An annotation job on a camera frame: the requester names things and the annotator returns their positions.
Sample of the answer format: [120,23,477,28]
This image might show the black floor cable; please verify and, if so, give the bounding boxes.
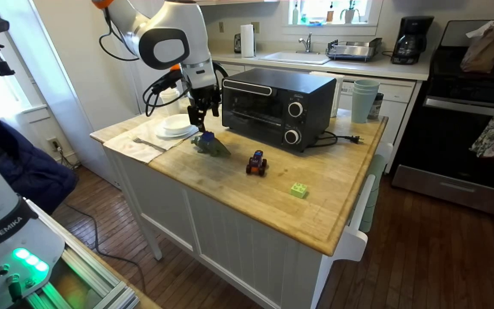
[51,203,149,294]

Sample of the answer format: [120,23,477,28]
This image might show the stacked pale cups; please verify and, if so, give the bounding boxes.
[350,78,381,126]

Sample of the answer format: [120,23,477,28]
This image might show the aluminium robot stand frame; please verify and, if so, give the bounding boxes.
[26,196,163,309]

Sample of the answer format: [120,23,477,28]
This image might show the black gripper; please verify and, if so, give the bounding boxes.
[185,86,225,134]

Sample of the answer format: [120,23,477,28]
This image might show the white kitchen island base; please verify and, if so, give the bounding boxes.
[103,143,395,309]

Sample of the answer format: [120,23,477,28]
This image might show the metal sink faucet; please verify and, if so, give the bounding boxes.
[297,33,314,55]

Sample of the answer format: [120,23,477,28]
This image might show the grey dish rack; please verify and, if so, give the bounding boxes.
[324,36,384,64]

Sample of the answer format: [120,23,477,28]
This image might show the dark blue jacket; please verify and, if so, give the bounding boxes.
[0,105,79,215]

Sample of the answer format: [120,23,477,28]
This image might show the white paper towel roll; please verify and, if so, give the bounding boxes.
[238,23,257,59]

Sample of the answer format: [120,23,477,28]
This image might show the green lego block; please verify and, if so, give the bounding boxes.
[290,182,310,201]

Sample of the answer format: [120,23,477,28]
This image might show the pale green hanging towel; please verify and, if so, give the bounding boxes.
[359,151,389,234]

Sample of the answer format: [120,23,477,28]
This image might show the wrist camera with orange mount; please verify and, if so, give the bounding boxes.
[142,64,187,96]

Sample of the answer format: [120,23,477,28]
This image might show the black toaster power cable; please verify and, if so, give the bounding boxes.
[314,129,364,148]

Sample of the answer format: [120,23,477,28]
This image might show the brown paper bag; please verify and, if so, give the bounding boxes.
[460,16,494,76]

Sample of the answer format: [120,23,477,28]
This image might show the stained white cloth napkin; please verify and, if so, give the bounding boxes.
[101,117,194,167]

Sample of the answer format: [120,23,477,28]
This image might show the green dinosaur toy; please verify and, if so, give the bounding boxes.
[192,134,230,160]

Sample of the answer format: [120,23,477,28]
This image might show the black steel stove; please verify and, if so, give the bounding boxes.
[391,17,494,223]

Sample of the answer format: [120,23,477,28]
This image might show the green soap bottle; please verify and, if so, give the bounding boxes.
[290,0,304,26]

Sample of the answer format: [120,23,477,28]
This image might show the black coffee maker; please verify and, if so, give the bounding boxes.
[389,14,436,66]

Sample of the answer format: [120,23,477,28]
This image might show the white kitchen sink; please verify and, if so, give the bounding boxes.
[257,50,331,67]

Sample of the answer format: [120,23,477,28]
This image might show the kitchen window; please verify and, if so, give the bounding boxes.
[286,0,384,29]

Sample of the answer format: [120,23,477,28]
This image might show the black toaster oven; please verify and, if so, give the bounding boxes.
[220,67,338,155]

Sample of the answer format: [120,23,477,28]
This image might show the red toy monster truck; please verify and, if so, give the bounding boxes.
[245,150,269,179]

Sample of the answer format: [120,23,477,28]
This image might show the white plate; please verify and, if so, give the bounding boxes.
[154,112,201,141]

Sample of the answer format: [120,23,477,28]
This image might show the white bowl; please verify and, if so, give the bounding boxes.
[160,112,194,132]

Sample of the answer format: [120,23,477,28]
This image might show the metal fork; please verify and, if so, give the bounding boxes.
[132,136,168,153]

